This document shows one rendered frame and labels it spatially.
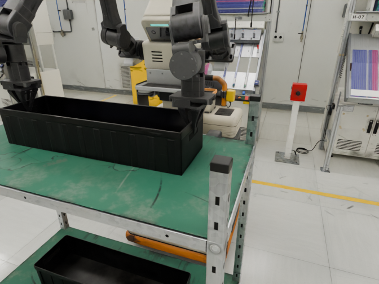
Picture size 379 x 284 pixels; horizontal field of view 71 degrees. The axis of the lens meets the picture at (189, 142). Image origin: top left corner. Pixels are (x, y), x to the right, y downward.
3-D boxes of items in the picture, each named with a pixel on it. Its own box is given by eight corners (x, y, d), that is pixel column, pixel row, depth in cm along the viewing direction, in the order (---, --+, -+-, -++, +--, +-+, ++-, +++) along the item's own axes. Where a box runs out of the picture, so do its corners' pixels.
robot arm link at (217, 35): (225, 36, 106) (212, 39, 108) (221, 20, 97) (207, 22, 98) (226, 57, 104) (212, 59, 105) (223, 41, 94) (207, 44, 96)
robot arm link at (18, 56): (26, 40, 79) (14, 40, 81) (3, 41, 73) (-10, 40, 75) (32, 64, 81) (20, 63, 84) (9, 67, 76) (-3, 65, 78)
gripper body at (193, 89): (208, 107, 61) (209, 74, 58) (168, 103, 64) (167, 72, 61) (215, 101, 67) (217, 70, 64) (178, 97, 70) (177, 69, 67)
